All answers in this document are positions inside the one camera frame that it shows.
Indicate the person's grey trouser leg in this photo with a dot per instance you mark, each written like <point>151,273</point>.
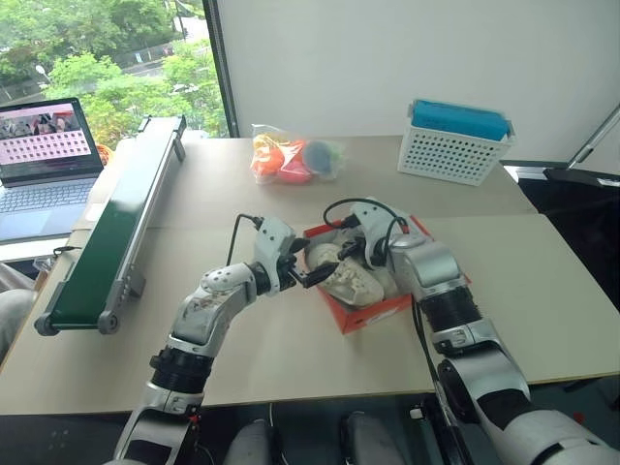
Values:
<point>14,315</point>

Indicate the blue sponge block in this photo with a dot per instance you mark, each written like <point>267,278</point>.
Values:
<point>455,118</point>

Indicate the grey open laptop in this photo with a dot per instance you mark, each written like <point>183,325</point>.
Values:
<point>39,198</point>

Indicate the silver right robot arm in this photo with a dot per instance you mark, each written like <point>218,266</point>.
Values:
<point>436,271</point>

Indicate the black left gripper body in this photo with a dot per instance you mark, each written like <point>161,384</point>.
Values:
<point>287,271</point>

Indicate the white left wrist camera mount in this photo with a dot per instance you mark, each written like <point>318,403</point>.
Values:
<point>271,237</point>

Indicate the orange round object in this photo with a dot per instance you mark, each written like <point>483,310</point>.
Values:
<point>105,155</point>

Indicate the clear bag of colourful toys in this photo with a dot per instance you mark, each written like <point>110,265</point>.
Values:
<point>286,162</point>

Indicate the white perforated plastic basket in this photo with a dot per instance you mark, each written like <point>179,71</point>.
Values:
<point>445,157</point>

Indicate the clear plastic wrapper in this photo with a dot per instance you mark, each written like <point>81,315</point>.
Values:
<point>43,264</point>

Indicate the black window frame post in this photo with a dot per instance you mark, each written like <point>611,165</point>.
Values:
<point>225,63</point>

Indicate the dark rounded shape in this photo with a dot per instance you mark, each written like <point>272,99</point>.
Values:
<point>368,441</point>
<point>252,443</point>

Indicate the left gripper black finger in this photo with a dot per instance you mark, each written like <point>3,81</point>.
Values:
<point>299,245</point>
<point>319,277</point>

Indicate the white sneaker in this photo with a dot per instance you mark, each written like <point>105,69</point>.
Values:
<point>322,252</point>
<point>358,286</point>

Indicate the white side table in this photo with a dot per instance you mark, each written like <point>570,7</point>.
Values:
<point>29,248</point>

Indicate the green conveyor belt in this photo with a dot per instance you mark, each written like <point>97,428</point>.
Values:
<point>102,252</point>

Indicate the black side stand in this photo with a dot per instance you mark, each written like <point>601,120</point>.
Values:
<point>571,218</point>

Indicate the orange shoe box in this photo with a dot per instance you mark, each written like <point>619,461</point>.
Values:
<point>368,317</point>

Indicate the white clamp under table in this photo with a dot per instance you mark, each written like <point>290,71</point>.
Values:
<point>417,414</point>

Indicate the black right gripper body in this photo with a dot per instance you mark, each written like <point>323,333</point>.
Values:
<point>367,249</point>

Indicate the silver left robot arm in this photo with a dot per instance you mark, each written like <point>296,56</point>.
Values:
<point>203,310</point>

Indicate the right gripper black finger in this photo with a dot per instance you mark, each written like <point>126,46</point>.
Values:
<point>350,251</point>

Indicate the silver metal pole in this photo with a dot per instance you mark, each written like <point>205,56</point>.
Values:
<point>593,140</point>

